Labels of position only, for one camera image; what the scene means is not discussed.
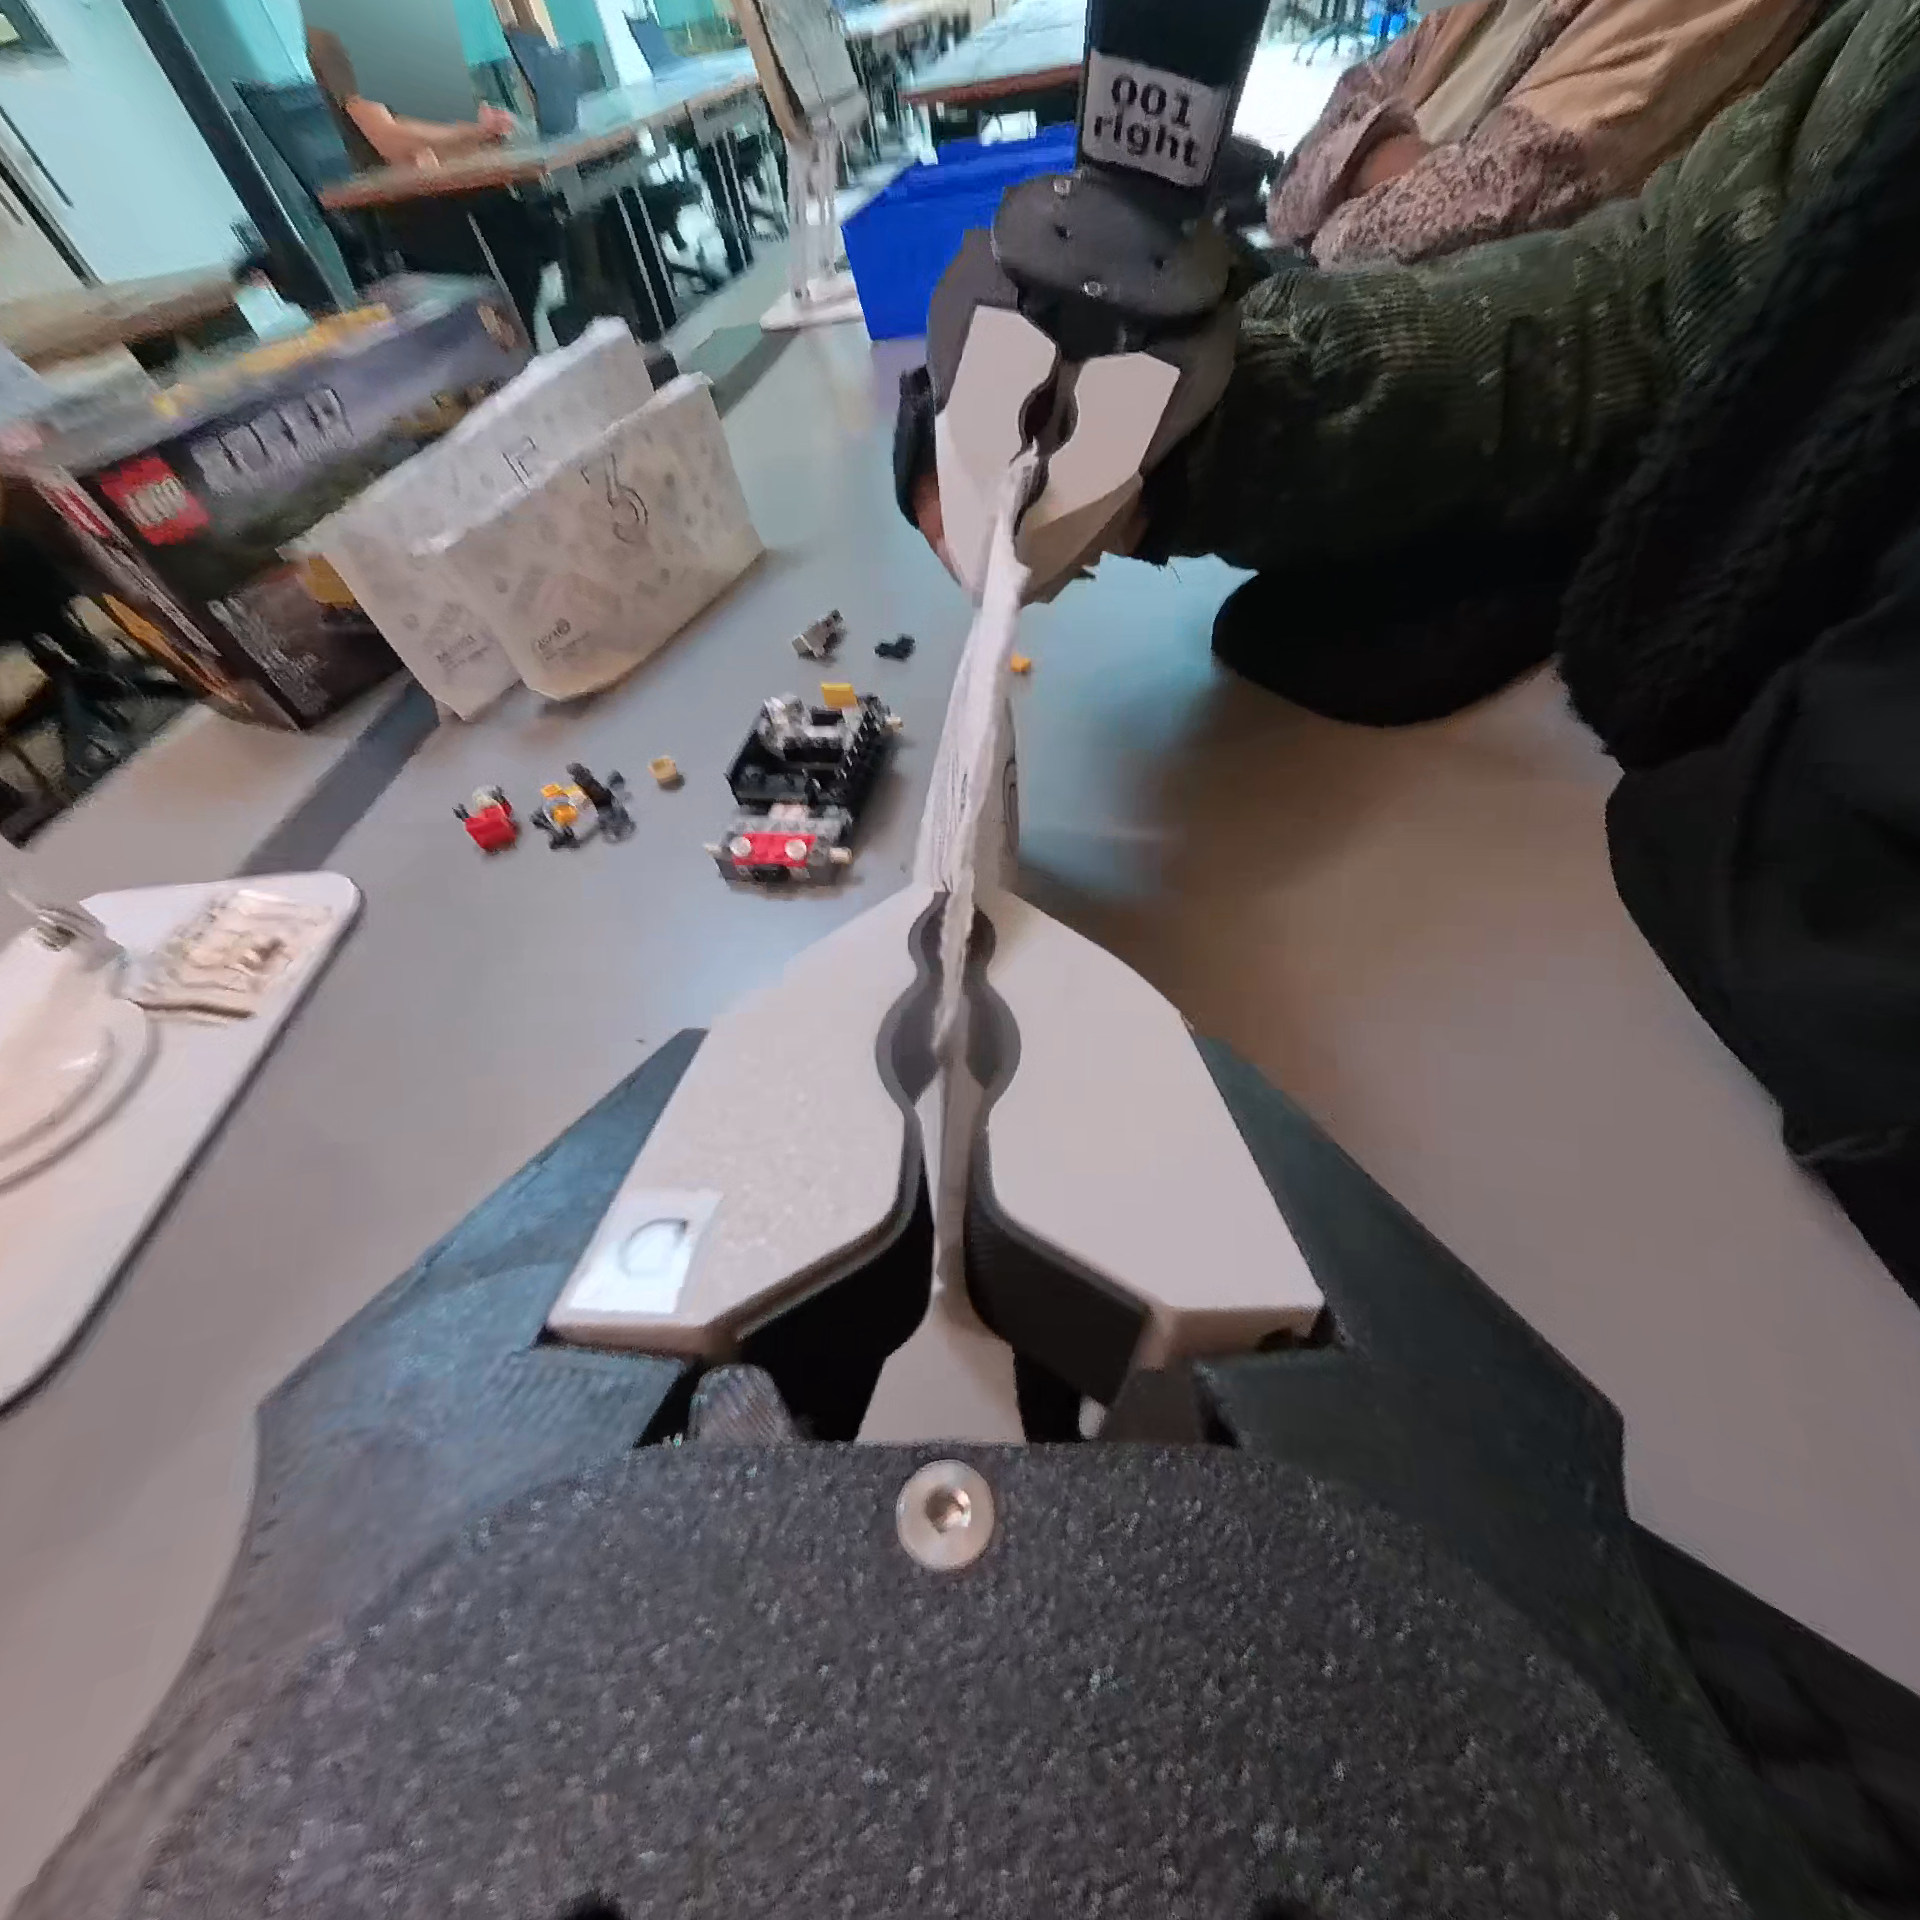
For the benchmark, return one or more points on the small yellow black brick model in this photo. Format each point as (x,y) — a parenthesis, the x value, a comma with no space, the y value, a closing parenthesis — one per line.
(582,804)

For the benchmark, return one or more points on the white printed paper bag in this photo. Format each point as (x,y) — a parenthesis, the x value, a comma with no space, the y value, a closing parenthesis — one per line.
(616,556)
(518,413)
(971,735)

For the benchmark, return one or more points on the person's black fleece clothing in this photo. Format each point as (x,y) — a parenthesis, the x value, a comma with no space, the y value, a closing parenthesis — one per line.
(1771,749)

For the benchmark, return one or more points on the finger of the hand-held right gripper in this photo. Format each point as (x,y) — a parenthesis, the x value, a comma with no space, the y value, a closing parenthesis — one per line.
(997,382)
(1110,452)

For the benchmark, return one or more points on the small red toy brick model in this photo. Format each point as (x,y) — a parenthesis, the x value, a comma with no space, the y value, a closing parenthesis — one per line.
(487,821)

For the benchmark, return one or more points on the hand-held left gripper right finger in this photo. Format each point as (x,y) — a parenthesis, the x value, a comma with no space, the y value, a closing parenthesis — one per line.
(1110,1111)

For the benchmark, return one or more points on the grey toy brick piece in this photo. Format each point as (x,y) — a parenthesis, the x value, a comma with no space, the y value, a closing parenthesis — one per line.
(818,635)

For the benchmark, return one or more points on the black toy brick vehicle model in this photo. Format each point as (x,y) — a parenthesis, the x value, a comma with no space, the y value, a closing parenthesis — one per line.
(804,782)

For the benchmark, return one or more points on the dark toy brick box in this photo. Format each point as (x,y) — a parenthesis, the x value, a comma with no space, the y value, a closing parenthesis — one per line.
(226,493)

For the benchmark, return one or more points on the white tray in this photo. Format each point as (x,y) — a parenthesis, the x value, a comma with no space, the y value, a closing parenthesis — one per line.
(179,1111)

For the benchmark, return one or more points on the long wooden table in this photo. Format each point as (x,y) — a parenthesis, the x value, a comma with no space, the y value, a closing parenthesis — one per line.
(556,142)

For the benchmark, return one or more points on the blue plastic bin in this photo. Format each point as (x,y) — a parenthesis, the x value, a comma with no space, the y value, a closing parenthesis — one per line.
(931,226)

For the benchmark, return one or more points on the clear plastic parts bag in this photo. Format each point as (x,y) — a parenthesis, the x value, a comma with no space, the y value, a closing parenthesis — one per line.
(226,952)

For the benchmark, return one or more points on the person's right forearm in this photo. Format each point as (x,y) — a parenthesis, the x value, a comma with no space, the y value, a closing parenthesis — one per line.
(1470,361)

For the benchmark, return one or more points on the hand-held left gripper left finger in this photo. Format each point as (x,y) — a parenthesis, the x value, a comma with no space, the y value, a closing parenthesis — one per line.
(793,1094)

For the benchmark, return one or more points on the grey background table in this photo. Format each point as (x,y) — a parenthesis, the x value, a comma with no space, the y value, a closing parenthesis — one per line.
(997,53)

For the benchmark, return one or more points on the person's right hand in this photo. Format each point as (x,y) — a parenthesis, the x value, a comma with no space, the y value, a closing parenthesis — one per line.
(931,524)

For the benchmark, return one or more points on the white floor stand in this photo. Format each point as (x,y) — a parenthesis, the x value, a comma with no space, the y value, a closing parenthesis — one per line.
(818,182)

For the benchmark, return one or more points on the clear plastic bowl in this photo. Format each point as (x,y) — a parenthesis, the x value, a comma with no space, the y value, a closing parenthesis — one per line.
(53,1036)

